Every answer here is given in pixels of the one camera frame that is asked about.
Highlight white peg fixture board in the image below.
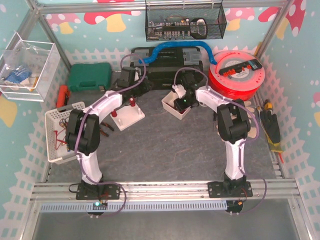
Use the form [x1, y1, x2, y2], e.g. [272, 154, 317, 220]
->
[110, 104, 145, 131]

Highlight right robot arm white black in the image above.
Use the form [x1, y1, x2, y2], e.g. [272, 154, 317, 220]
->
[172, 71, 251, 186]

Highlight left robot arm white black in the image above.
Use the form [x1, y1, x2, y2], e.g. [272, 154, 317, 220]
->
[65, 73, 146, 185]

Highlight white rectangular parts tray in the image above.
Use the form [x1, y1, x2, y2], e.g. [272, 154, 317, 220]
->
[161, 91, 191, 120]

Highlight black plastic toolbox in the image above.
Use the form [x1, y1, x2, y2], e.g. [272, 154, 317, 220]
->
[130, 47, 204, 90]

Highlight black small screwdriver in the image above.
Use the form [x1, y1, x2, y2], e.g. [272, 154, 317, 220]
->
[213, 112, 218, 129]

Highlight green plastic tool case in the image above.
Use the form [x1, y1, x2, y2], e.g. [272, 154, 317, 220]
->
[67, 62, 112, 92]

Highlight red filament spool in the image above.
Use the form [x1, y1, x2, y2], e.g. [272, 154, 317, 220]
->
[208, 50, 266, 101]

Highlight upper beige work glove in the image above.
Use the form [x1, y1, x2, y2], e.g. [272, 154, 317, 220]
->
[244, 100, 256, 118]

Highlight beige work glove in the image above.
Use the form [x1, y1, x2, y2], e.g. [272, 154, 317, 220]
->
[244, 100, 256, 118]
[247, 126, 257, 139]

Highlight lower beige work glove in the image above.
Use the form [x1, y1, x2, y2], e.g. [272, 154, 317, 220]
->
[247, 126, 257, 139]

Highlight black red terminal strip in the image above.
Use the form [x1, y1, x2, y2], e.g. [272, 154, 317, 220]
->
[218, 59, 263, 77]

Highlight black yellow rubber glove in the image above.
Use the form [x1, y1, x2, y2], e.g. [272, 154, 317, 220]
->
[259, 110, 283, 153]

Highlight white perforated plastic basket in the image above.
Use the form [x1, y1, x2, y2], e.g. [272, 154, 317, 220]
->
[45, 101, 85, 165]

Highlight blue white work glove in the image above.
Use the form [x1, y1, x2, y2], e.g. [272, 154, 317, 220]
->
[4, 65, 32, 85]

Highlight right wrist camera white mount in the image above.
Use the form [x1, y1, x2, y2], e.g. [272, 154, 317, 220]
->
[172, 84, 187, 99]

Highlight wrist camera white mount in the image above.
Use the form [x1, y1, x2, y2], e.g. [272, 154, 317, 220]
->
[172, 84, 187, 99]
[134, 67, 142, 82]

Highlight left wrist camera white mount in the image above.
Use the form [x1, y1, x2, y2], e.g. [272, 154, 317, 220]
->
[134, 67, 142, 82]

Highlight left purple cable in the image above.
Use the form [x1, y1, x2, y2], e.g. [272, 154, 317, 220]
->
[73, 53, 147, 218]

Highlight purple cable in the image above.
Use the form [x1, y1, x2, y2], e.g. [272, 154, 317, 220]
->
[173, 67, 267, 216]
[73, 53, 147, 218]

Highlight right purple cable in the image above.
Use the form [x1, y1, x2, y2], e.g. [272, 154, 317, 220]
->
[173, 67, 267, 216]

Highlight red handled pliers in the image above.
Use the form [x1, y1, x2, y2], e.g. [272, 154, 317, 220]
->
[99, 122, 115, 137]

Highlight blue corrugated hose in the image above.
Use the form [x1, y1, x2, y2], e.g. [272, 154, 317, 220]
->
[138, 40, 218, 66]

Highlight black wire mesh basket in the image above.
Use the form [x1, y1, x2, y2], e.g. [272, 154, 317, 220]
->
[145, 0, 227, 42]

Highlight orange handled tool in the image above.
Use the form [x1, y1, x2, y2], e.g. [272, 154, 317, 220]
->
[56, 85, 71, 108]

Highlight red wires in basket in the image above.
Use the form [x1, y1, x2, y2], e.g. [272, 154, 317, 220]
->
[53, 119, 70, 151]

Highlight white slotted cable duct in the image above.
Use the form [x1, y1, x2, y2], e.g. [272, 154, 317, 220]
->
[40, 200, 228, 213]

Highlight clear acrylic wall box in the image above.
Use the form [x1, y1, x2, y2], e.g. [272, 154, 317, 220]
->
[0, 32, 61, 102]

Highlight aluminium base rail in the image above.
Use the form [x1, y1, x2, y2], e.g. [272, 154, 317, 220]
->
[30, 178, 301, 203]

